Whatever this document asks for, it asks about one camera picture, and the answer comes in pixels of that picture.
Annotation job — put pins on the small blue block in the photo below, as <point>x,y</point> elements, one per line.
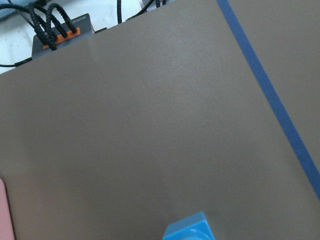
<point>193,227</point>

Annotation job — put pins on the pink plastic box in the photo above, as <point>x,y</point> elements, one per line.
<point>6,228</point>

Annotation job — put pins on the lower grey usb hub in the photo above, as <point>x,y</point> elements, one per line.
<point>84,29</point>

